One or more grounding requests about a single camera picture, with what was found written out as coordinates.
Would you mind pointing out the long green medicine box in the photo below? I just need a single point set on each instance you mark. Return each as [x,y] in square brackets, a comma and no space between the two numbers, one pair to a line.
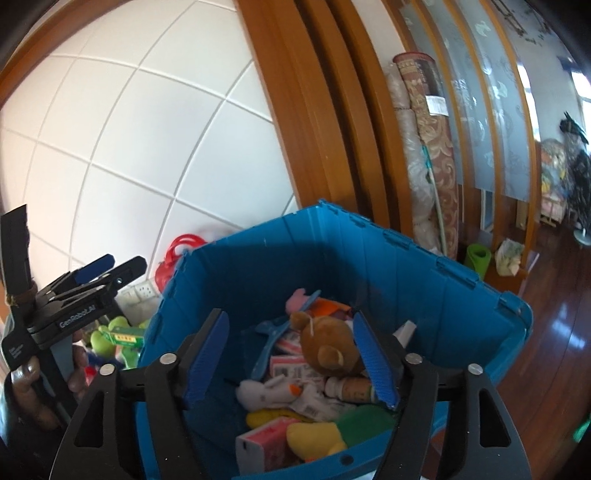
[132,337]

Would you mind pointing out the rolled patterned carpet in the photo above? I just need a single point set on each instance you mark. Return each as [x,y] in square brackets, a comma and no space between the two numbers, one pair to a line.
[419,100]

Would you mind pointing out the wooden slat room divider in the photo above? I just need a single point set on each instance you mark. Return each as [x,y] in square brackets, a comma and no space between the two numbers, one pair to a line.
[492,114]

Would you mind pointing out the white medicine bottle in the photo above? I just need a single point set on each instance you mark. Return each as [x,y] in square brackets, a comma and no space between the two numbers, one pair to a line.
[356,390]

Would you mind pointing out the green frog plush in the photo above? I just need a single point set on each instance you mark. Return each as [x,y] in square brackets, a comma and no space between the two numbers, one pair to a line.
[105,350]

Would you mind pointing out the person's left hand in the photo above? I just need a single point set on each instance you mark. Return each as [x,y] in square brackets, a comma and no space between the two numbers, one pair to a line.
[26,387]

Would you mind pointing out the wall socket panel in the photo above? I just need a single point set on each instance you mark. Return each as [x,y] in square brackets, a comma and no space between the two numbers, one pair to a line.
[136,294]

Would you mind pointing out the blue plastic storage crate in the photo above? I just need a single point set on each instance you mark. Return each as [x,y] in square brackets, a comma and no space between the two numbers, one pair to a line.
[460,321]

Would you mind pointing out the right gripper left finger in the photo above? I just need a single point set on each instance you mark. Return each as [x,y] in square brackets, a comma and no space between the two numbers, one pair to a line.
[144,406]

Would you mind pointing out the yellow green plush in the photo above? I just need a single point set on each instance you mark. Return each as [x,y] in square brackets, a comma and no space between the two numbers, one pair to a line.
[312,440]

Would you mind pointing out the red bear-shaped toy case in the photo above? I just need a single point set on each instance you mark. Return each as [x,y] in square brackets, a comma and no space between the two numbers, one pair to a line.
[178,247]

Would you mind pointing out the brown teddy bear plush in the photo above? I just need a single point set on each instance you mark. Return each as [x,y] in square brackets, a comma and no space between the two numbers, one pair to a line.
[327,345]

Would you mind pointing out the pink tissue pack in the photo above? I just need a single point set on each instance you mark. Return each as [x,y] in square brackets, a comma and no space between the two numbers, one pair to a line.
[265,448]

